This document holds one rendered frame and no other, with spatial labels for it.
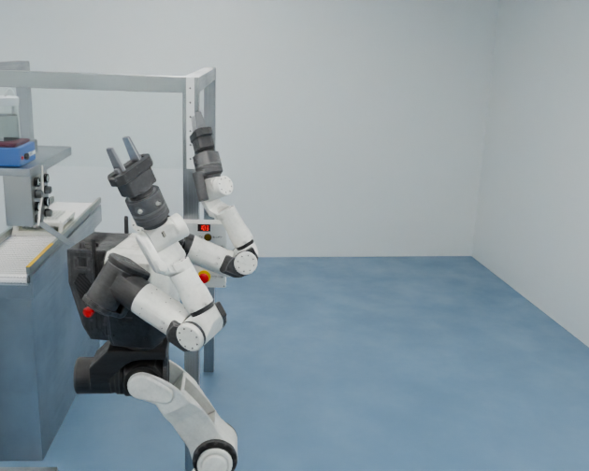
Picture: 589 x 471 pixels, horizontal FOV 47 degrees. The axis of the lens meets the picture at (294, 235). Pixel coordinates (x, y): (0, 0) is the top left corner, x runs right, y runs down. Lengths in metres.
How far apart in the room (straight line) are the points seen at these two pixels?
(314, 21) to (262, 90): 0.72
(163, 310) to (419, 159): 4.80
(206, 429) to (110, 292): 0.63
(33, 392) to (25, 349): 0.21
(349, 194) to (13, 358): 3.78
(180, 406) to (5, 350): 1.27
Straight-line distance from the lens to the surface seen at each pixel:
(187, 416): 2.24
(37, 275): 3.07
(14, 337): 3.24
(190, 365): 2.91
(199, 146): 2.27
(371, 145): 6.23
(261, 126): 6.05
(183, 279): 1.72
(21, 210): 2.89
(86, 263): 2.06
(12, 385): 3.34
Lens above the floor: 1.87
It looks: 15 degrees down
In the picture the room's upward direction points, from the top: 2 degrees clockwise
